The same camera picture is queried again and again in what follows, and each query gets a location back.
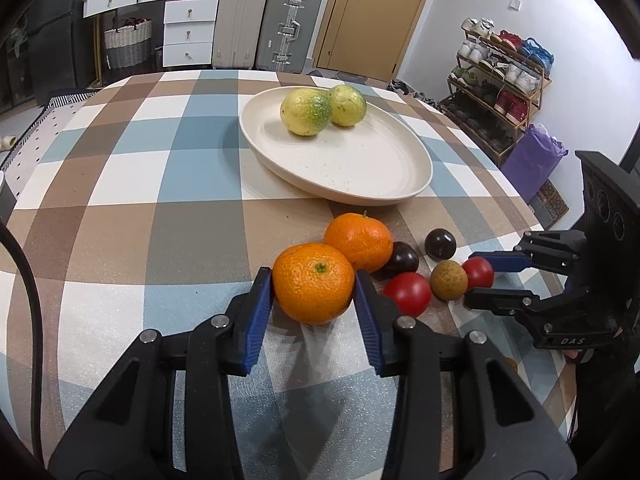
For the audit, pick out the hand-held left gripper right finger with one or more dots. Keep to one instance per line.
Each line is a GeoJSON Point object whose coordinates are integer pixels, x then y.
{"type": "Point", "coordinates": [367, 320]}

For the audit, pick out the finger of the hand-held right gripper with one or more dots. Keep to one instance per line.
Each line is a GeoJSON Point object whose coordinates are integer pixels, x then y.
{"type": "Point", "coordinates": [500, 299]}
{"type": "Point", "coordinates": [500, 260]}

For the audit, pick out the shoe rack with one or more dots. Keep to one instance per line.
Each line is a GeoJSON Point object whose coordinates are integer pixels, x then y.
{"type": "Point", "coordinates": [542, 87]}

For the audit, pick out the patterned doormat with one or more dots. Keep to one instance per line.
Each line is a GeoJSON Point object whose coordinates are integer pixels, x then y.
{"type": "Point", "coordinates": [550, 202]}

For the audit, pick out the dark purple round fruit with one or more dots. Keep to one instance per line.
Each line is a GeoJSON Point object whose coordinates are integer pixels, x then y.
{"type": "Point", "coordinates": [440, 243]}
{"type": "Point", "coordinates": [404, 259]}

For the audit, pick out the small orange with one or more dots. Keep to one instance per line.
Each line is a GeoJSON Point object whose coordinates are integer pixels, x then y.
{"type": "Point", "coordinates": [360, 240]}

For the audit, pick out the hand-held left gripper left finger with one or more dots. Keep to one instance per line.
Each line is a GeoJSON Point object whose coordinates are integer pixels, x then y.
{"type": "Point", "coordinates": [257, 310]}

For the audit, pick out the striped mat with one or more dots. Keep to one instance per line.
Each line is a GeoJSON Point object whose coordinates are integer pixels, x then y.
{"type": "Point", "coordinates": [70, 99]}

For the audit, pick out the rows of shoes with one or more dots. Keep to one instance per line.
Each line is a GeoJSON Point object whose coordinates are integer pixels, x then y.
{"type": "Point", "coordinates": [500, 75]}

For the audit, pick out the beige suitcase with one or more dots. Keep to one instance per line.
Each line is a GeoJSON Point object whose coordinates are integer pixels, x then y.
{"type": "Point", "coordinates": [240, 20]}

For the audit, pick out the scattered floor shoes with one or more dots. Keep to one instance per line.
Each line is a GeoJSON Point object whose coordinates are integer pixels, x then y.
{"type": "Point", "coordinates": [410, 90]}

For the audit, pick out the small red tomato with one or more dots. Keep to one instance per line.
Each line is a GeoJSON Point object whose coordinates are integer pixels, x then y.
{"type": "Point", "coordinates": [481, 275]}

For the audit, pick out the silver suitcase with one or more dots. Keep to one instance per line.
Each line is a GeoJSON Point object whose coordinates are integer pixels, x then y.
{"type": "Point", "coordinates": [290, 25]}

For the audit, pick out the cream oval plate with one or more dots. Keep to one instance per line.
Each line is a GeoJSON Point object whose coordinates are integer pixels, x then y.
{"type": "Point", "coordinates": [350, 160]}

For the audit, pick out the checked tablecloth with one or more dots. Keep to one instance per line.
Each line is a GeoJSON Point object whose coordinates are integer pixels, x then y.
{"type": "Point", "coordinates": [150, 210]}

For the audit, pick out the wooden door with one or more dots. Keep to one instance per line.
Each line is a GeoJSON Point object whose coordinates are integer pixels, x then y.
{"type": "Point", "coordinates": [370, 25]}

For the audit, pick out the wicker basket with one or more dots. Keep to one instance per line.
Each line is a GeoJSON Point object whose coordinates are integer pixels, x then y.
{"type": "Point", "coordinates": [127, 42]}

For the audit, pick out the brown round fruit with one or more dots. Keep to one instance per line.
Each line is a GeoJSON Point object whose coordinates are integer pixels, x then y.
{"type": "Point", "coordinates": [511, 365]}
{"type": "Point", "coordinates": [449, 281]}

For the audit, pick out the large orange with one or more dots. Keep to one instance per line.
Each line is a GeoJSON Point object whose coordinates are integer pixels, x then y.
{"type": "Point", "coordinates": [312, 285]}

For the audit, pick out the white drawer cabinet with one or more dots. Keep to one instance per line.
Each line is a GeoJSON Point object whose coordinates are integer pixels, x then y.
{"type": "Point", "coordinates": [190, 25]}

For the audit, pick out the grey slipper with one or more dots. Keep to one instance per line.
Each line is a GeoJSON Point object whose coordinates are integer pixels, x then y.
{"type": "Point", "coordinates": [317, 72]}
{"type": "Point", "coordinates": [339, 76]}

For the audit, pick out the purple bag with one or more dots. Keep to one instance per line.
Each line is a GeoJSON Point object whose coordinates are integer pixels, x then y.
{"type": "Point", "coordinates": [530, 160]}

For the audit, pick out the yellow-green citrus fruit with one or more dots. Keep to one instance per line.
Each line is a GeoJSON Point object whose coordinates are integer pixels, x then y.
{"type": "Point", "coordinates": [349, 105]}
{"type": "Point", "coordinates": [306, 112]}

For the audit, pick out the large red tomato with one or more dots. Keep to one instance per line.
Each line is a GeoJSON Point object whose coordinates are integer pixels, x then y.
{"type": "Point", "coordinates": [407, 294]}

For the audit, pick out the black fridge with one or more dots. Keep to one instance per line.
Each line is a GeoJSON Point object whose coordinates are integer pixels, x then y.
{"type": "Point", "coordinates": [60, 30]}

